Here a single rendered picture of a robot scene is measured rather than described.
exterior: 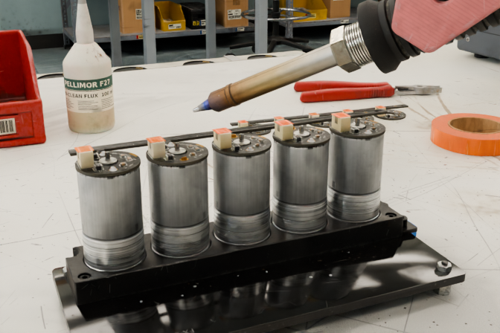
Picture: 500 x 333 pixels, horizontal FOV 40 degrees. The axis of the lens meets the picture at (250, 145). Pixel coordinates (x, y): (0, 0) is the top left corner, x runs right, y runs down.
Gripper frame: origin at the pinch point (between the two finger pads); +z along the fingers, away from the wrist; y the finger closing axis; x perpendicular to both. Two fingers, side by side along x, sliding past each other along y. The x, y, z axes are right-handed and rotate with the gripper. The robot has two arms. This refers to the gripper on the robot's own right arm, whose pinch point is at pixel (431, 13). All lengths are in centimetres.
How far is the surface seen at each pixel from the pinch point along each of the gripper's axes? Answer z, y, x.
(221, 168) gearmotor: 10.0, -1.6, -3.7
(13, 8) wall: 195, -327, -232
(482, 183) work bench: 10.1, -17.7, 7.3
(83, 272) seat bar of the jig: 14.8, 2.8, -5.6
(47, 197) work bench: 21.0, -6.4, -12.5
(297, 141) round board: 8.0, -3.7, -1.8
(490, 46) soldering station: 9, -51, 5
